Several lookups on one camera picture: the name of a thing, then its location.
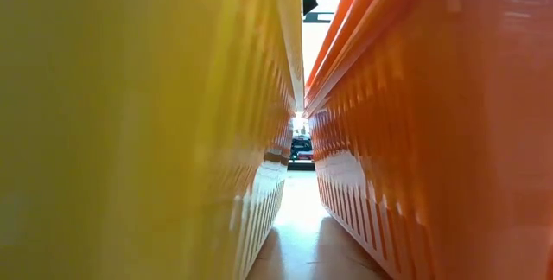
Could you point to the dark overhead beam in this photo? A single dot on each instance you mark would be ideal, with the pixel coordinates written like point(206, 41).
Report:
point(319, 17)

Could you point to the yellow plastic basket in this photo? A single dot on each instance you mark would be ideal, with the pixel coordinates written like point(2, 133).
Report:
point(129, 120)

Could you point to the black background equipment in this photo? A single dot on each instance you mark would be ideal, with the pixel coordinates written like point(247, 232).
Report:
point(300, 146)

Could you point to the orange plastic basket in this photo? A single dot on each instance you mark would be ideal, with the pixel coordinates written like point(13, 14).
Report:
point(432, 120)

